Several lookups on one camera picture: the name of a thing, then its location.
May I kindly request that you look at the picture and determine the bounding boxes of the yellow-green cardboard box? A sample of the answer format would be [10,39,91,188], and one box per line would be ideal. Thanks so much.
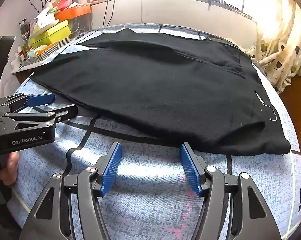
[30,34,71,47]
[44,20,72,38]

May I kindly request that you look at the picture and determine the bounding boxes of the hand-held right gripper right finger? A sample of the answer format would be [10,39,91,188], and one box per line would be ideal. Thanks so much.
[179,142,282,240]

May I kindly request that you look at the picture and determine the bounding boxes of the dark bottle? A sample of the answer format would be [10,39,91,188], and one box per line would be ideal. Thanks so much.
[19,19,31,43]

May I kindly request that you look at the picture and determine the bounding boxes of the wooden bedside table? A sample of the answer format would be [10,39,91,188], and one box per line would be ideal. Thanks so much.
[12,62,36,83]

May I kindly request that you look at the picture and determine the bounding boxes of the black pants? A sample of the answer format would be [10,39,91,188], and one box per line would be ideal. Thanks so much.
[30,28,291,155]

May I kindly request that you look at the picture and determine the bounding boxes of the cream heart-print curtain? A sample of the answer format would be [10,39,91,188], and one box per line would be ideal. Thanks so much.
[251,0,301,94]

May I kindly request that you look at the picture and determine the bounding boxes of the black white striped box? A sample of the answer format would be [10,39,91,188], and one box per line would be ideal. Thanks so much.
[27,39,73,63]

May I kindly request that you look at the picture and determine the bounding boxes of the white crumpled paper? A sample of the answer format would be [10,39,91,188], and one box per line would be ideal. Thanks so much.
[35,7,61,28]

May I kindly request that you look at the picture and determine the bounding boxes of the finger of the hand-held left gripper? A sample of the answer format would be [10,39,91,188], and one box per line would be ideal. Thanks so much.
[2,93,56,112]
[0,104,79,132]

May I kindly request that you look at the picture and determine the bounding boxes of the orange box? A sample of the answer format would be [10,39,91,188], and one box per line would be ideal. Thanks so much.
[54,5,91,23]

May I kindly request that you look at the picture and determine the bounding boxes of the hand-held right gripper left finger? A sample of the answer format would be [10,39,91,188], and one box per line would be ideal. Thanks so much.
[18,142,122,240]

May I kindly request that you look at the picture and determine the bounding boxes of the person's left hand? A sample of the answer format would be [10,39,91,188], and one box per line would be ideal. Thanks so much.
[0,151,19,185]

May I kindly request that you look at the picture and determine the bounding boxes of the blue patterned bed sheet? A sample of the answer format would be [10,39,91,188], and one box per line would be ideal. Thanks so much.
[5,24,301,240]

